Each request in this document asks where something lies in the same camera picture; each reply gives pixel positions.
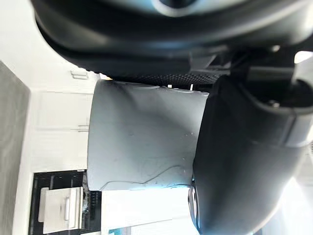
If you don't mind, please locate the silver dishwasher door handle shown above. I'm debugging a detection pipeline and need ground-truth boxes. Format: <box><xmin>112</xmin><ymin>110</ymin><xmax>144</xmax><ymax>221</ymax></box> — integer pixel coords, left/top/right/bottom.
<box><xmin>63</xmin><ymin>196</ymin><xmax>71</xmax><ymax>221</ymax></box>

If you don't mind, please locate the white cabinet drawer front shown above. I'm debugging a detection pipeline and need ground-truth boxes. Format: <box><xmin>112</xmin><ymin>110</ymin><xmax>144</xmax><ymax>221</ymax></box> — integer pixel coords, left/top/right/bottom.
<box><xmin>31</xmin><ymin>61</ymin><xmax>100</xmax><ymax>92</ymax></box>

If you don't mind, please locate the gray cup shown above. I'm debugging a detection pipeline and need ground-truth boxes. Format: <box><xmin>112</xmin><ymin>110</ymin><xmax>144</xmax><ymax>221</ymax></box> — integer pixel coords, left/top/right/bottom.
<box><xmin>86</xmin><ymin>79</ymin><xmax>211</xmax><ymax>192</ymax></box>

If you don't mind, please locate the silver cabinet handle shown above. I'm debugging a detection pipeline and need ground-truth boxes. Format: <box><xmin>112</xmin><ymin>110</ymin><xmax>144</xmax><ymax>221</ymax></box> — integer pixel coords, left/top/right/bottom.
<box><xmin>70</xmin><ymin>70</ymin><xmax>88</xmax><ymax>79</ymax></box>

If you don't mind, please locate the white dishwasher door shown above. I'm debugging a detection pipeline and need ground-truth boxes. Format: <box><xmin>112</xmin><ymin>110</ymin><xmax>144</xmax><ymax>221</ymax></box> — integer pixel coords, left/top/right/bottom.
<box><xmin>38</xmin><ymin>186</ymin><xmax>84</xmax><ymax>235</ymax></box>

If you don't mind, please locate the white cabinet door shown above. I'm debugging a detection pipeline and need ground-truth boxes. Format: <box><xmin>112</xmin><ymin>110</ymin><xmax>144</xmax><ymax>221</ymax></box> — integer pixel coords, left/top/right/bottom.
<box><xmin>36</xmin><ymin>90</ymin><xmax>95</xmax><ymax>170</ymax></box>

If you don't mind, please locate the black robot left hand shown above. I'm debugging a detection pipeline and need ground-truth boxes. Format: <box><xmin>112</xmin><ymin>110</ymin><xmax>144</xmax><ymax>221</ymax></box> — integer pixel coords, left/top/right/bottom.
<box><xmin>31</xmin><ymin>0</ymin><xmax>313</xmax><ymax>235</ymax></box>

